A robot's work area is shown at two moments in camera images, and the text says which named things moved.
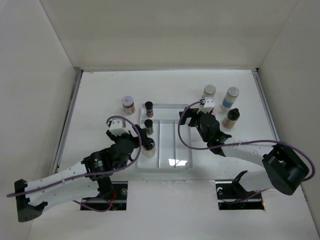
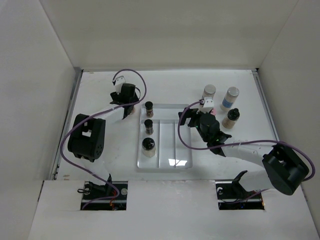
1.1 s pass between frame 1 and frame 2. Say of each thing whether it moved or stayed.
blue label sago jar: stayed
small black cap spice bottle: stayed
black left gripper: moved
